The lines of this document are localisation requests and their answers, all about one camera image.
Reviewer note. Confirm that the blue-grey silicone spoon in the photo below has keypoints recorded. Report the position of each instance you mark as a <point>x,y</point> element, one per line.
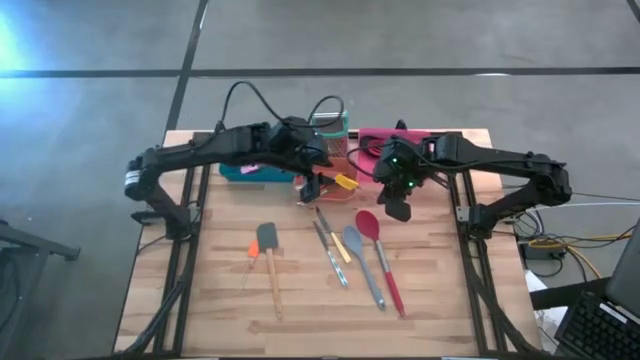
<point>353,240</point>

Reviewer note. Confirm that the pink plastic bin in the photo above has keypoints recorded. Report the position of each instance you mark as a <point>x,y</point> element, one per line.
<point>372,134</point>

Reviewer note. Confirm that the white paper sheet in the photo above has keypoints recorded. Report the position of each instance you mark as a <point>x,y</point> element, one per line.
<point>550,322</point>

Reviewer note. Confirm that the blue plastic bin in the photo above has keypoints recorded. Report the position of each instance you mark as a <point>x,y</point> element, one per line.
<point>260,175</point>

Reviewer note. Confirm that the red spoon steel shaft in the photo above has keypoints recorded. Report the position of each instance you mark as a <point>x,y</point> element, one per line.
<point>368,223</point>

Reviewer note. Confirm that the black frame knob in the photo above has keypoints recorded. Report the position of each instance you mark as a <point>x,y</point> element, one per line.
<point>400,124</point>
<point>220,126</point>

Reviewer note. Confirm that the teal metal box grater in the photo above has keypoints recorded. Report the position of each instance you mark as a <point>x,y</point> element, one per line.
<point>335,142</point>

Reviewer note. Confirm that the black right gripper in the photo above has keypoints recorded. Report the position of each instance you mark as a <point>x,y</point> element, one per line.
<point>397,191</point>

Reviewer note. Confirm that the black laptop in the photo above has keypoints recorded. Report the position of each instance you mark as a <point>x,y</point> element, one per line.
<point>595,330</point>

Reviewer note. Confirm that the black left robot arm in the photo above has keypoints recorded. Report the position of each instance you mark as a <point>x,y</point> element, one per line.
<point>200,147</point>

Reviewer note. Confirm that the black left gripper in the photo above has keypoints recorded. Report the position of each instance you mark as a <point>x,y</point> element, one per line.
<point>310,190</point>

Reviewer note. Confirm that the black power box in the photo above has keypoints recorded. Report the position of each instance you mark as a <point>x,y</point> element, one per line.
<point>537,251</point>

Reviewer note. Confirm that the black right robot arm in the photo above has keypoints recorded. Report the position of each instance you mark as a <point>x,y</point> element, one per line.
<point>500,160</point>

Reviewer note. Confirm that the orange plastic bin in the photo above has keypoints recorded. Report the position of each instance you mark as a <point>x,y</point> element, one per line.
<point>345,196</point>

